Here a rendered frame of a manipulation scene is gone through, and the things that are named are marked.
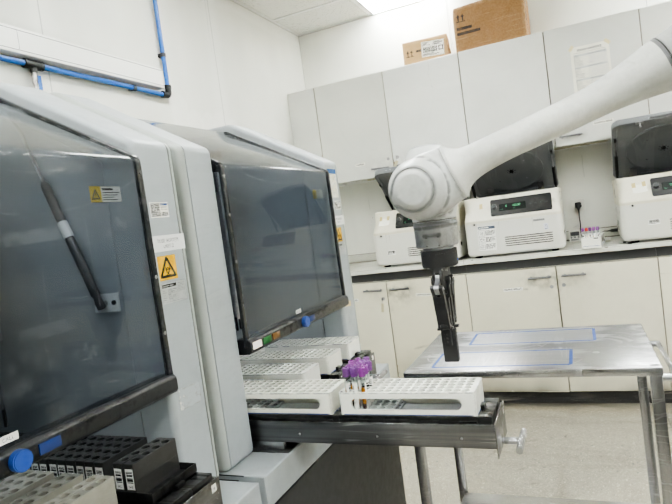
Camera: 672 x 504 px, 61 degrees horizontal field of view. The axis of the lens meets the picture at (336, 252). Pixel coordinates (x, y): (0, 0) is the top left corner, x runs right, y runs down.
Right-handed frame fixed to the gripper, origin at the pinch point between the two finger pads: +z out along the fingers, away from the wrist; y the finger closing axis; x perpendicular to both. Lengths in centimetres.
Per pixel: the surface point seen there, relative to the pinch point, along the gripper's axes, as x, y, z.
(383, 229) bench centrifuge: -89, -231, -20
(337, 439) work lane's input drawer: -25.7, 6.8, 18.3
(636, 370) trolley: 35.3, -24.6, 13.7
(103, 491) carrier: -45, 52, 8
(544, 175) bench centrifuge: 9, -274, -40
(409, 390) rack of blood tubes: -9.0, 3.6, 8.6
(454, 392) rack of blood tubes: 0.8, 5.0, 8.6
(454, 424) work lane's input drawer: 0.3, 6.7, 14.5
